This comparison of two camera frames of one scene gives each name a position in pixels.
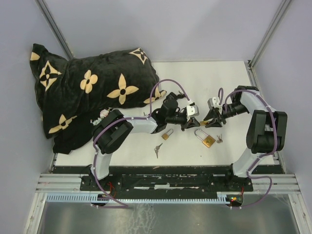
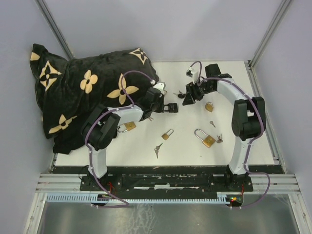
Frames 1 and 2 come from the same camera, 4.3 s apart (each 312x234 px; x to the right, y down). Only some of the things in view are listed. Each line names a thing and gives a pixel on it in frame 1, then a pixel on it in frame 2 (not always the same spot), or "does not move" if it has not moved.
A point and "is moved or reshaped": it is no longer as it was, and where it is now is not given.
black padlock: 171,98 is moved or reshaped
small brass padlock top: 203,123 → 209,106
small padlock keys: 156,149 does not move
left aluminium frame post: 48,17 does not move
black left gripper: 192,123 → 161,99
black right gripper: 216,115 → 191,89
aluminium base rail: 56,183 does not move
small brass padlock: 165,136 does not move
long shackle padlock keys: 220,140 does not move
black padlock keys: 181,95 does not move
